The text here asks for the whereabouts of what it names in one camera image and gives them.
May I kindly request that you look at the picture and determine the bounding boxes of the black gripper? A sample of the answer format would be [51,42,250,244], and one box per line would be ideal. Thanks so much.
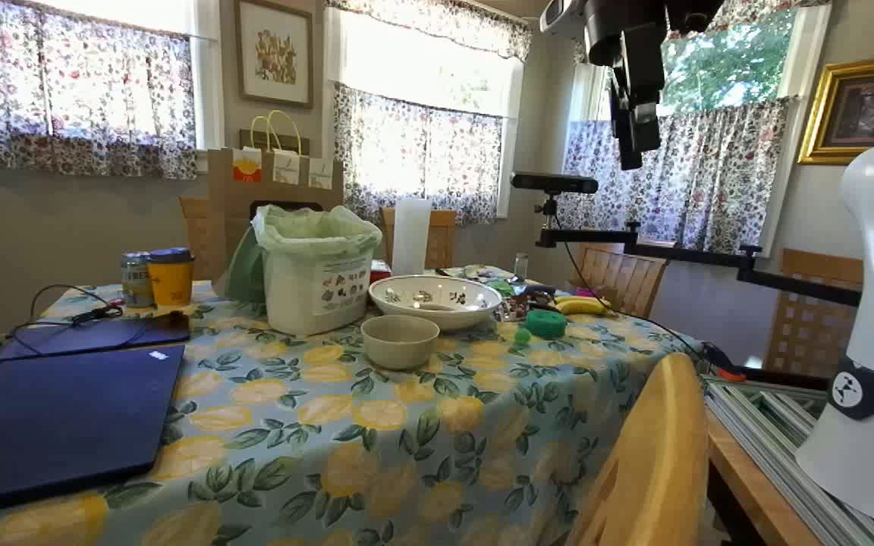
[611,19,669,170]

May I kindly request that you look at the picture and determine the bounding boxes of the wooden dining chair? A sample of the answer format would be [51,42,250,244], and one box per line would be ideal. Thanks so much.
[764,244,865,381]
[377,207,462,274]
[566,238,674,318]

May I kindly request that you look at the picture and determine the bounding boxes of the floral window curtain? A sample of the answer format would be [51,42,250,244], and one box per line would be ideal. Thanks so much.
[0,0,202,182]
[331,81,509,224]
[554,94,795,253]

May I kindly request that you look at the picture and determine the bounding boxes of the yellow banana-shaped item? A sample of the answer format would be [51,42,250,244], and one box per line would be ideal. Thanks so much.
[552,295,613,318]

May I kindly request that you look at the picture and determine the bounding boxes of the green round lid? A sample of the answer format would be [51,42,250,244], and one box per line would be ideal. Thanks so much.
[521,307,571,342]

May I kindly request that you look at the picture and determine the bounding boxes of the gold framed picture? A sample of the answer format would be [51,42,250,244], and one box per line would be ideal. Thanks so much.
[795,50,874,167]

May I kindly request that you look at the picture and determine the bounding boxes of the floral curtain valance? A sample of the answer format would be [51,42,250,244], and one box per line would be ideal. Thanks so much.
[327,0,533,63]

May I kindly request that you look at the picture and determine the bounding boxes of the white paper towel roll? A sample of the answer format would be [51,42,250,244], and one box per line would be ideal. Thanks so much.
[392,193,433,274]

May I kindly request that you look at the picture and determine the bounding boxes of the black clamp orange tip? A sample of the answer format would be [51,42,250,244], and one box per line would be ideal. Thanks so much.
[698,342,834,392]

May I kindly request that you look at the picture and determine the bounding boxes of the small beige bowl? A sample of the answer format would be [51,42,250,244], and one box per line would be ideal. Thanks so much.
[357,312,444,373]

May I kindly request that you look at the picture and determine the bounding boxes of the green bin liner bag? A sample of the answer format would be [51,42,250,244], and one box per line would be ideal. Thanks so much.
[218,202,385,307]

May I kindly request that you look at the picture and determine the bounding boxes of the white plastic bin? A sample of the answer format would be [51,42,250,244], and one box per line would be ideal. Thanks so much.
[258,235,377,338]

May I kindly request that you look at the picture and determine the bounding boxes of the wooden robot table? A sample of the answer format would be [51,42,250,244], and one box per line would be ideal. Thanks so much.
[703,403,826,546]

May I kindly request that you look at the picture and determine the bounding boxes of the framed floral picture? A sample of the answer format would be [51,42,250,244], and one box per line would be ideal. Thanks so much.
[233,0,314,113]

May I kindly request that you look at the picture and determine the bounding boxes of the lemon print tablecloth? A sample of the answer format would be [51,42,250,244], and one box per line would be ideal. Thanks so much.
[0,263,706,546]

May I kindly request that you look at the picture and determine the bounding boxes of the brown cardboard box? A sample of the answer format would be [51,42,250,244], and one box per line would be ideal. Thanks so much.
[178,148,346,283]

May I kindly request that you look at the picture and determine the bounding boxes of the yellow cup with blue lid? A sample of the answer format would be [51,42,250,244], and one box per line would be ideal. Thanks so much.
[144,244,198,312]

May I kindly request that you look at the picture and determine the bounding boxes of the glass jar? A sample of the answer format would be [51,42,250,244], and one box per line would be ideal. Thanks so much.
[117,248,154,310]

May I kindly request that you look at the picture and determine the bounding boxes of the small dark blue laptop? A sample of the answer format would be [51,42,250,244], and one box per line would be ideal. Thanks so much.
[0,312,195,365]

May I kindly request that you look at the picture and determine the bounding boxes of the large dark blue laptop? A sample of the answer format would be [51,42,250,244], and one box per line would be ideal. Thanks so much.
[0,342,187,521]

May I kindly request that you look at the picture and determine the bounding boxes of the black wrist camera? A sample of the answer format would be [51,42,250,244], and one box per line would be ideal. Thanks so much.
[585,28,632,73]

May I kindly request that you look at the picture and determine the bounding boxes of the black stereo camera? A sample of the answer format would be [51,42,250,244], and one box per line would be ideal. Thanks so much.
[509,170,600,196]

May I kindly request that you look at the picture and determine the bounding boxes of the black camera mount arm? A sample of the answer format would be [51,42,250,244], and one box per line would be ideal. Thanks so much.
[533,192,865,310]

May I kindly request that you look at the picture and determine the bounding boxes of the brown gift bag yellow handles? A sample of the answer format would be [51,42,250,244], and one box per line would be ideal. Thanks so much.
[237,107,312,161]

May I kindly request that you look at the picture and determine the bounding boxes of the black cable on tablecloth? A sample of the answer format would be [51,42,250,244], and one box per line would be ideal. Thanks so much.
[26,283,127,327]

